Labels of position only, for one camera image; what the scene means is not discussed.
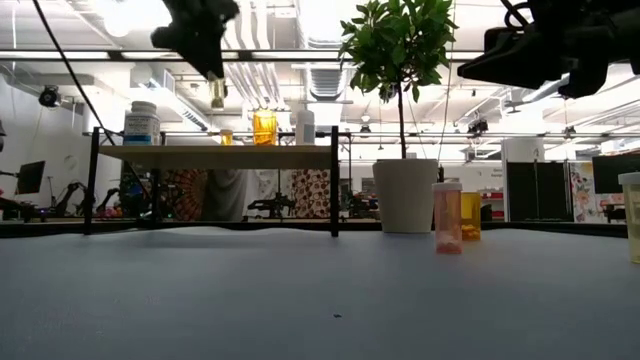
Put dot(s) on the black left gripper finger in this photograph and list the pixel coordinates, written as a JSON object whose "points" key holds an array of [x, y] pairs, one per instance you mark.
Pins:
{"points": [[214, 62]]}

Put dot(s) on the white plastic bottle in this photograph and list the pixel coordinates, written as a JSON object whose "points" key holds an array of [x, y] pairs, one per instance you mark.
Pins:
{"points": [[305, 130]]}

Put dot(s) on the black ceiling camera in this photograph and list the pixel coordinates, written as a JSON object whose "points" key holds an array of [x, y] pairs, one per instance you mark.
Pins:
{"points": [[49, 96], [477, 126]]}

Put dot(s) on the large orange bottle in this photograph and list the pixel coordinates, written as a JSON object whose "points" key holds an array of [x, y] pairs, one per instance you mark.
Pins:
{"points": [[472, 215], [264, 127]]}

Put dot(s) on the green plant in white pot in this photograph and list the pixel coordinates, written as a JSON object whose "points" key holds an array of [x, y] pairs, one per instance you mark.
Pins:
{"points": [[405, 195]]}

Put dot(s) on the black table frame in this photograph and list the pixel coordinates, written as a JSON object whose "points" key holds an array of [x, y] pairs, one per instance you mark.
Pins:
{"points": [[550, 226]]}

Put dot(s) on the blue table mat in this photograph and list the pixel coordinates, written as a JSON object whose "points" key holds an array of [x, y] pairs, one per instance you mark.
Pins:
{"points": [[300, 300]]}

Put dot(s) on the clear bottle white pills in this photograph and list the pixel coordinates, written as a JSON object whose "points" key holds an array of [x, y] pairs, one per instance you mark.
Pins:
{"points": [[218, 95]]}

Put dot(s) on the large white labelled bottle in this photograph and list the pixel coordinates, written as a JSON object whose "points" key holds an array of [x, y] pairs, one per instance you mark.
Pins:
{"points": [[141, 125]]}

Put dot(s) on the ribbed ceiling air duct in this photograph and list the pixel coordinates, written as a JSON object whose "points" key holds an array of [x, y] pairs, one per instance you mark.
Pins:
{"points": [[326, 82]]}

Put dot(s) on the pale yellow bottle white cap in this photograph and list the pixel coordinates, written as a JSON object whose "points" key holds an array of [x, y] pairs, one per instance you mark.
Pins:
{"points": [[632, 220]]}

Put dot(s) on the grey hanging cloth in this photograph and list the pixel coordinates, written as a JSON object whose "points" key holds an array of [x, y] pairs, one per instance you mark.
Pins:
{"points": [[225, 195]]}

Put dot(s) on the mandala patterned cloth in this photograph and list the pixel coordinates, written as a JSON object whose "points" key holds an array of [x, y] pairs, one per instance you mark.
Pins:
{"points": [[185, 195]]}

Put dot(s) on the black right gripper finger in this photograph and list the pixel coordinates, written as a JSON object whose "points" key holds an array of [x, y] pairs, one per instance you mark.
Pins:
{"points": [[510, 60]]}

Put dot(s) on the floral poster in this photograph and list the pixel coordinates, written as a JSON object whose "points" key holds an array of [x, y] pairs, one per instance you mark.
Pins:
{"points": [[582, 192]]}

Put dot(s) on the circle patterned cloth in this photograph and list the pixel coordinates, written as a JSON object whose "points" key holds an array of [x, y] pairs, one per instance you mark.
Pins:
{"points": [[311, 192]]}

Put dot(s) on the black background robot arm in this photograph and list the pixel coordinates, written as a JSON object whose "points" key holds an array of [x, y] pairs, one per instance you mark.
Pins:
{"points": [[70, 197], [272, 205]]}

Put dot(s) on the black monitor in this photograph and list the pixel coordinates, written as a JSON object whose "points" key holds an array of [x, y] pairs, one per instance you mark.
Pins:
{"points": [[616, 172], [30, 177]]}

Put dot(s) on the black partition panels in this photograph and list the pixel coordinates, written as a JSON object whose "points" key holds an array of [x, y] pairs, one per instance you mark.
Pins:
{"points": [[537, 190]]}

